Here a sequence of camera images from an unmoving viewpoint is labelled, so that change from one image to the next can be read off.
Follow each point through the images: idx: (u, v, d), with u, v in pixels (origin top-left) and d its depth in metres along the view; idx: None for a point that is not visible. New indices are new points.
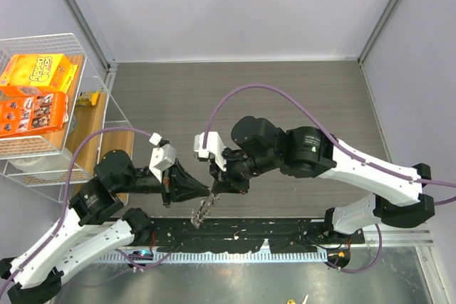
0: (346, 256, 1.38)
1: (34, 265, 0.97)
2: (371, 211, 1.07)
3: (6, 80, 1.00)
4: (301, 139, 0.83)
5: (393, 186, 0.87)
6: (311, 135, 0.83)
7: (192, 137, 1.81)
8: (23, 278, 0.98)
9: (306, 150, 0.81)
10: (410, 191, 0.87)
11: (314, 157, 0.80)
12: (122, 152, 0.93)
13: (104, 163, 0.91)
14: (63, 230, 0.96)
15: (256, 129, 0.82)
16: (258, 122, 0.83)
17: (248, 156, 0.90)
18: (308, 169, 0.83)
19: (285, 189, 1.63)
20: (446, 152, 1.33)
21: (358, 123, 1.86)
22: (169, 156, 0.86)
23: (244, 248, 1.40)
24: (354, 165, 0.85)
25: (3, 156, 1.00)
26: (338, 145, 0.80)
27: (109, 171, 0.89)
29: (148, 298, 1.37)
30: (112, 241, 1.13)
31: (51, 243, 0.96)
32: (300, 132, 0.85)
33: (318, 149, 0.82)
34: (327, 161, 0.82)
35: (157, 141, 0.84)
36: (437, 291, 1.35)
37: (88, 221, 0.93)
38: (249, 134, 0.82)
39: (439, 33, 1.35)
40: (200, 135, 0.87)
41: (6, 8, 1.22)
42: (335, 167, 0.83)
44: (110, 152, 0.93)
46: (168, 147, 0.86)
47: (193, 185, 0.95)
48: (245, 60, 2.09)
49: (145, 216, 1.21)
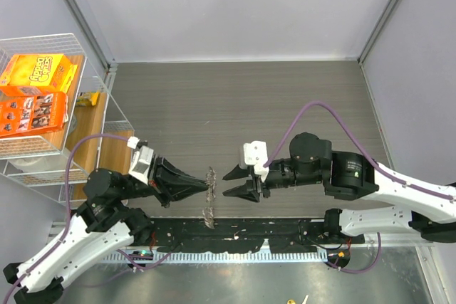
0: (346, 256, 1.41)
1: (40, 270, 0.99)
2: (406, 222, 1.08)
3: (6, 80, 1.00)
4: (343, 164, 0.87)
5: (434, 206, 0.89)
6: (352, 160, 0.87)
7: (192, 137, 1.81)
8: (30, 282, 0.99)
9: (349, 175, 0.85)
10: (452, 210, 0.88)
11: (358, 182, 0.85)
12: (105, 170, 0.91)
13: (90, 184, 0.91)
14: (70, 236, 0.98)
15: (322, 150, 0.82)
16: (323, 143, 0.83)
17: (288, 170, 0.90)
18: (350, 193, 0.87)
19: (285, 189, 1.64)
20: (446, 152, 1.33)
21: (358, 123, 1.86)
22: (144, 158, 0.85)
23: (244, 248, 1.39)
24: (395, 187, 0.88)
25: (3, 156, 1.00)
26: (378, 168, 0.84)
27: (95, 193, 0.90)
29: (148, 298, 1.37)
30: (112, 244, 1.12)
31: (58, 249, 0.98)
32: (343, 156, 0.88)
33: (360, 173, 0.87)
34: (370, 184, 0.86)
35: (134, 144, 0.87)
36: (437, 291, 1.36)
37: (95, 228, 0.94)
38: (313, 154, 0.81)
39: (439, 33, 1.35)
40: (251, 149, 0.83)
41: (6, 8, 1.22)
42: (377, 190, 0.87)
44: (94, 171, 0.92)
46: (147, 149, 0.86)
47: (186, 182, 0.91)
48: (244, 60, 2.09)
49: (144, 216, 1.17)
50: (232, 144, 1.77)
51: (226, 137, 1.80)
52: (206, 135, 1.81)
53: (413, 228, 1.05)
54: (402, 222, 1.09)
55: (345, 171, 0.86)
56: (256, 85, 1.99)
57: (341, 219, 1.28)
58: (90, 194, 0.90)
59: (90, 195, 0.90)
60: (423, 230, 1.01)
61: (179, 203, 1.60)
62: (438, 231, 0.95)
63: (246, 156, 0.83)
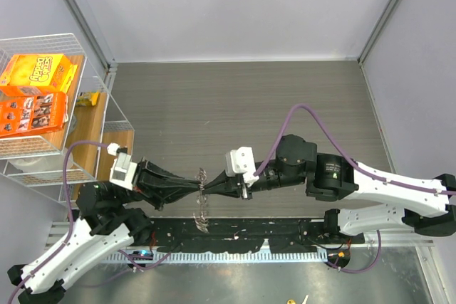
0: (346, 256, 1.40)
1: (45, 271, 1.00)
2: (400, 218, 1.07)
3: (6, 80, 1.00)
4: (323, 166, 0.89)
5: (418, 201, 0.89)
6: (330, 162, 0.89)
7: (192, 137, 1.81)
8: (34, 283, 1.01)
9: (327, 176, 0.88)
10: (437, 203, 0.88)
11: (336, 183, 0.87)
12: (92, 183, 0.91)
13: (81, 198, 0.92)
14: (74, 238, 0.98)
15: (308, 153, 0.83)
16: (308, 146, 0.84)
17: (273, 173, 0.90)
18: (332, 194, 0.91)
19: (286, 189, 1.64)
20: (445, 152, 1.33)
21: (358, 122, 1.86)
22: (120, 166, 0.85)
23: (244, 248, 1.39)
24: (376, 184, 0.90)
25: (3, 156, 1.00)
26: (358, 168, 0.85)
27: (85, 206, 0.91)
29: (148, 298, 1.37)
30: (112, 245, 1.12)
31: (62, 251, 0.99)
32: (321, 159, 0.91)
33: (339, 174, 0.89)
34: (349, 185, 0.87)
35: (113, 150, 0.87)
36: (437, 290, 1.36)
37: (99, 231, 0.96)
38: (300, 156, 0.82)
39: (439, 32, 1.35)
40: (236, 156, 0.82)
41: (6, 8, 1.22)
42: (358, 189, 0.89)
44: (81, 186, 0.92)
46: (125, 156, 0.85)
47: (176, 184, 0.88)
48: (244, 60, 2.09)
49: (145, 217, 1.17)
50: (231, 144, 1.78)
51: (226, 137, 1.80)
52: (206, 135, 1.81)
53: (406, 223, 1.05)
54: (397, 218, 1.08)
55: (324, 173, 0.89)
56: (256, 85, 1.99)
57: (339, 219, 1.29)
58: (83, 208, 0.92)
59: (83, 208, 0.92)
60: (416, 225, 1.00)
61: (179, 203, 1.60)
62: (430, 224, 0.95)
63: (235, 165, 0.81)
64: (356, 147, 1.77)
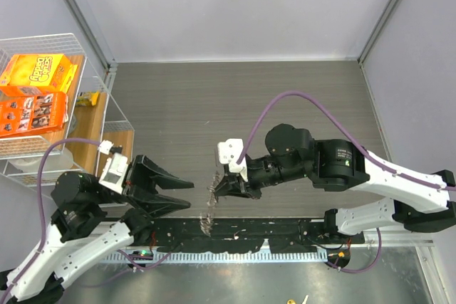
0: (346, 256, 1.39)
1: (26, 279, 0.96)
2: (389, 215, 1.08)
3: (6, 80, 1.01)
4: (333, 152, 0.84)
5: (423, 196, 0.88)
6: (342, 148, 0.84)
7: (192, 137, 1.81)
8: (18, 292, 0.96)
9: (338, 164, 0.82)
10: (439, 200, 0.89)
11: (348, 171, 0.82)
12: (74, 174, 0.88)
13: (59, 190, 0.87)
14: (48, 246, 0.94)
15: (298, 141, 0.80)
16: (299, 132, 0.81)
17: (272, 166, 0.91)
18: (341, 184, 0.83)
19: (286, 189, 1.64)
20: (445, 152, 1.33)
21: (358, 122, 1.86)
22: (113, 168, 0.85)
23: (244, 248, 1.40)
24: (386, 176, 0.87)
25: (3, 156, 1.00)
26: (368, 156, 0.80)
27: (64, 199, 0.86)
29: (148, 298, 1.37)
30: (112, 245, 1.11)
31: (38, 259, 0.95)
32: (330, 146, 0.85)
33: (351, 162, 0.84)
34: (361, 175, 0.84)
35: (107, 149, 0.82)
36: (437, 290, 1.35)
37: (70, 236, 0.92)
38: (289, 145, 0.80)
39: (439, 32, 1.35)
40: (224, 148, 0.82)
41: (6, 8, 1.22)
42: (369, 180, 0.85)
44: (61, 176, 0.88)
46: (119, 157, 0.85)
47: (165, 201, 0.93)
48: (245, 60, 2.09)
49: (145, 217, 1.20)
50: None
51: (225, 137, 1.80)
52: (206, 135, 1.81)
53: (396, 221, 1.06)
54: (386, 216, 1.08)
55: (335, 160, 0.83)
56: (256, 85, 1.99)
57: (337, 218, 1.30)
58: (60, 199, 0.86)
59: (60, 200, 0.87)
60: (405, 221, 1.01)
61: None
62: (421, 221, 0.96)
63: (221, 155, 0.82)
64: None
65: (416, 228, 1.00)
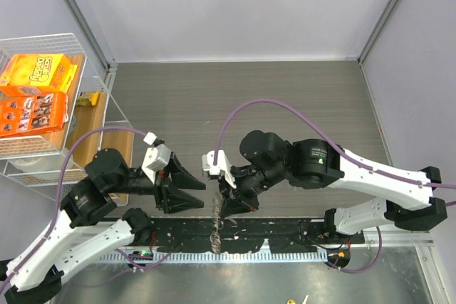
0: (346, 256, 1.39)
1: (29, 268, 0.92)
2: (382, 213, 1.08)
3: (6, 80, 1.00)
4: (308, 152, 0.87)
5: (403, 192, 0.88)
6: (317, 147, 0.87)
7: (192, 137, 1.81)
8: (18, 281, 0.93)
9: (313, 162, 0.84)
10: (421, 196, 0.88)
11: (322, 169, 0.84)
12: (115, 151, 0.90)
13: (95, 163, 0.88)
14: (55, 233, 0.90)
15: (266, 144, 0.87)
16: (268, 136, 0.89)
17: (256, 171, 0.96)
18: (317, 181, 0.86)
19: (286, 190, 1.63)
20: (445, 151, 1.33)
21: (358, 122, 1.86)
22: (163, 156, 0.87)
23: (244, 248, 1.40)
24: (363, 173, 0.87)
25: (3, 156, 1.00)
26: (344, 155, 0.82)
27: (100, 171, 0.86)
29: (148, 298, 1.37)
30: (112, 241, 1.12)
31: (43, 246, 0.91)
32: (307, 144, 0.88)
33: (325, 160, 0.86)
34: (335, 172, 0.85)
35: (151, 140, 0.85)
36: (437, 291, 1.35)
37: (80, 223, 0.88)
38: (258, 148, 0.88)
39: (440, 33, 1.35)
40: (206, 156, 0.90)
41: (6, 8, 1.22)
42: (343, 176, 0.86)
44: (102, 151, 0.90)
46: (164, 147, 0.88)
47: (187, 197, 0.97)
48: (245, 60, 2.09)
49: (144, 216, 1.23)
50: (232, 144, 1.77)
51: (226, 137, 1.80)
52: (206, 135, 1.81)
53: (387, 218, 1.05)
54: (379, 213, 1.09)
55: (309, 159, 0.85)
56: (256, 85, 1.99)
57: (336, 218, 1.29)
58: (94, 172, 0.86)
59: (95, 172, 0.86)
60: (396, 219, 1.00)
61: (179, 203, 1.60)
62: (409, 218, 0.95)
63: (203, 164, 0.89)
64: (356, 147, 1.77)
65: (406, 226, 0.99)
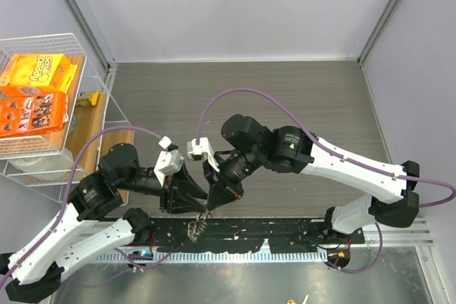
0: (346, 256, 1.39)
1: (32, 261, 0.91)
2: (366, 209, 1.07)
3: (6, 80, 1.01)
4: (282, 137, 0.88)
5: (374, 182, 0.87)
6: (291, 133, 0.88)
7: (192, 137, 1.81)
8: (21, 274, 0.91)
9: (285, 147, 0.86)
10: (393, 187, 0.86)
11: (293, 154, 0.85)
12: (130, 145, 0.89)
13: (110, 155, 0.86)
14: (61, 226, 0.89)
15: (242, 125, 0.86)
16: (245, 119, 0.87)
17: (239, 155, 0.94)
18: (288, 165, 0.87)
19: (285, 189, 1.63)
20: (444, 152, 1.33)
21: (358, 122, 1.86)
22: (176, 161, 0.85)
23: (244, 248, 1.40)
24: (333, 161, 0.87)
25: (3, 156, 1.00)
26: (317, 142, 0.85)
27: (115, 164, 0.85)
29: (148, 298, 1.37)
30: (113, 240, 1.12)
31: (48, 239, 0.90)
32: (282, 132, 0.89)
33: (297, 145, 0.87)
34: (304, 156, 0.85)
35: (166, 144, 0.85)
36: (437, 291, 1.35)
37: (87, 216, 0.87)
38: (235, 129, 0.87)
39: (439, 33, 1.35)
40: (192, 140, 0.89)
41: (6, 8, 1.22)
42: (313, 163, 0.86)
44: (117, 145, 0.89)
46: (176, 153, 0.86)
47: (192, 201, 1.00)
48: (245, 60, 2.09)
49: (145, 216, 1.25)
50: None
51: None
52: (206, 135, 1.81)
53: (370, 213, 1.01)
54: (365, 210, 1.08)
55: (282, 144, 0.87)
56: (256, 85, 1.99)
57: (333, 216, 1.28)
58: (108, 165, 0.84)
59: (110, 164, 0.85)
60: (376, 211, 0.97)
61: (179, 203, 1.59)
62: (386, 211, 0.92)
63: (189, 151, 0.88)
64: (355, 147, 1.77)
65: (387, 221, 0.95)
